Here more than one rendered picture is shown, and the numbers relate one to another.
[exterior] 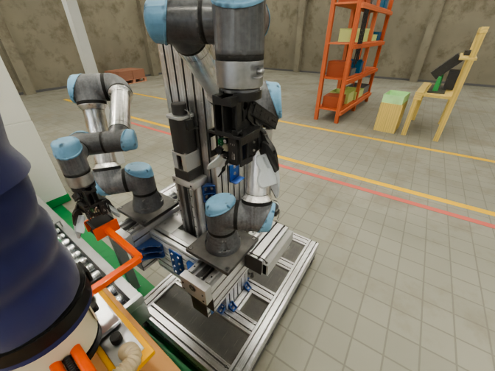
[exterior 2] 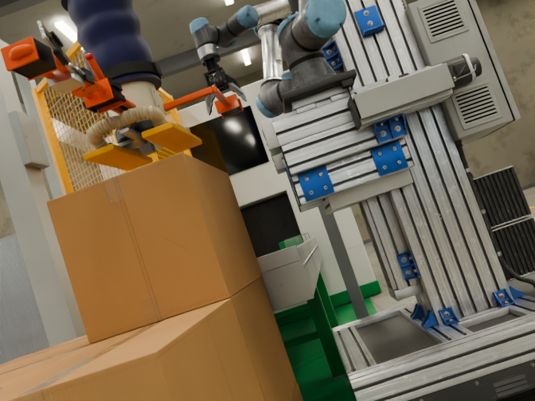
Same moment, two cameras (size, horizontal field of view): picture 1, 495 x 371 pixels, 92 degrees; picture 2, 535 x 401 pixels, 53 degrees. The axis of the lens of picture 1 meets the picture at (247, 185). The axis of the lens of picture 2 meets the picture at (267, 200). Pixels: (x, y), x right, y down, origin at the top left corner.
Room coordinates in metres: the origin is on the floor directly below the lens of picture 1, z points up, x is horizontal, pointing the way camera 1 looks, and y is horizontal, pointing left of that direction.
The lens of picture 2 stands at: (-0.33, -1.15, 0.63)
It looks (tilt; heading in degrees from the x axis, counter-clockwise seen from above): 5 degrees up; 58
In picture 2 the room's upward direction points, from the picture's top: 19 degrees counter-clockwise
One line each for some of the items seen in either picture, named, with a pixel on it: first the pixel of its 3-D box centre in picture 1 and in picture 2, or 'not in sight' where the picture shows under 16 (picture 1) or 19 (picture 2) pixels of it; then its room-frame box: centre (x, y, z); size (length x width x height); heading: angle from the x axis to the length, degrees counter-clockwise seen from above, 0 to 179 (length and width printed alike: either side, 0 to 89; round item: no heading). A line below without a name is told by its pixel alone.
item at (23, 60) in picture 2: not in sight; (30, 59); (-0.07, 0.00, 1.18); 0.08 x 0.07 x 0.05; 52
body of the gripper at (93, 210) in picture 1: (90, 199); (215, 72); (0.67, 0.54, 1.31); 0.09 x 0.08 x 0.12; 52
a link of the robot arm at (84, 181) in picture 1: (81, 178); (209, 53); (0.68, 0.55, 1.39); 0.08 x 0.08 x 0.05
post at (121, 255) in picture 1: (117, 244); (340, 252); (1.25, 0.94, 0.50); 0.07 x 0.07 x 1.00; 53
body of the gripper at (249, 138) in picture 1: (238, 126); not in sight; (0.41, 0.02, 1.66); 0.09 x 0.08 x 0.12; 146
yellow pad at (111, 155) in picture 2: not in sight; (119, 154); (0.23, 0.53, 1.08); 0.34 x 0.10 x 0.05; 52
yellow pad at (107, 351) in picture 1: (104, 324); (173, 134); (0.38, 0.42, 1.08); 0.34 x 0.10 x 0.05; 52
